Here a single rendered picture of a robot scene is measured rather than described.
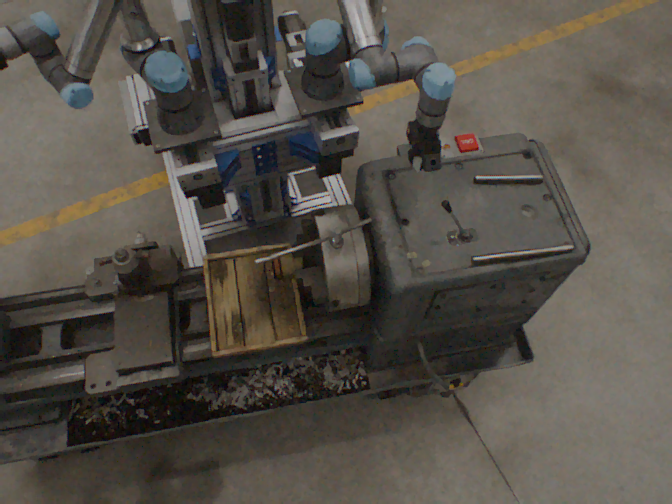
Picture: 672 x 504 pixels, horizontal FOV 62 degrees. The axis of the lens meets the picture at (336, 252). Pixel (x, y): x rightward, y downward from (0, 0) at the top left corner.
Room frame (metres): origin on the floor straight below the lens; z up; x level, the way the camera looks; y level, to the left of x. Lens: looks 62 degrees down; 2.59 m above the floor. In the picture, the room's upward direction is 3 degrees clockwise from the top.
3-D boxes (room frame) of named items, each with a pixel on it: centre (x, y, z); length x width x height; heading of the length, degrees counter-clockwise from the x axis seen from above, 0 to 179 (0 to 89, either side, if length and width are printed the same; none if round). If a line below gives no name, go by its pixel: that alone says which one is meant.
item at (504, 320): (0.90, -0.38, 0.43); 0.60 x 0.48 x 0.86; 103
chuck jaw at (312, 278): (0.69, 0.05, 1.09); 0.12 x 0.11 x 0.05; 13
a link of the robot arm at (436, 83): (0.99, -0.22, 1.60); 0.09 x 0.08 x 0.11; 20
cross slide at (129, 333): (0.67, 0.61, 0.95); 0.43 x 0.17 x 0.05; 13
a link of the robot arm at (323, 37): (1.43, 0.06, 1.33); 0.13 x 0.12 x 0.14; 110
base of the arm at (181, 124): (1.25, 0.53, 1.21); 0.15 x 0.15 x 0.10
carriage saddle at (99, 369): (0.64, 0.65, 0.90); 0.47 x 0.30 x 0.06; 13
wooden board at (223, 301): (0.73, 0.27, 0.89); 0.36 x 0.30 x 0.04; 13
